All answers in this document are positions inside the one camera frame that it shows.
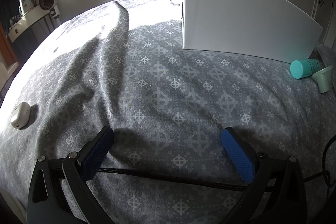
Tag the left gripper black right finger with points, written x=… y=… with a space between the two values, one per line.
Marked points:
x=276 y=192

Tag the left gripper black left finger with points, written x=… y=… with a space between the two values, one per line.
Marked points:
x=47 y=202

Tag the pale green funnel cup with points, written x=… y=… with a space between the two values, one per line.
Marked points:
x=324 y=79

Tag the small white earbud case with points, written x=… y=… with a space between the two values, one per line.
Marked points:
x=20 y=115

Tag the teal cylindrical bottle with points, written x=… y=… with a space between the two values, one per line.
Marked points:
x=300 y=69

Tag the grey patterned bed cover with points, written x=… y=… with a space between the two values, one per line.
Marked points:
x=122 y=65

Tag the white cardboard box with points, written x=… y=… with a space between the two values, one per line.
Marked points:
x=271 y=29

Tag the white baby monitor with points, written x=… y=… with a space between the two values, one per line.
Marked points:
x=26 y=6

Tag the white wall shelf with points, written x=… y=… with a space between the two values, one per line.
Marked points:
x=31 y=17

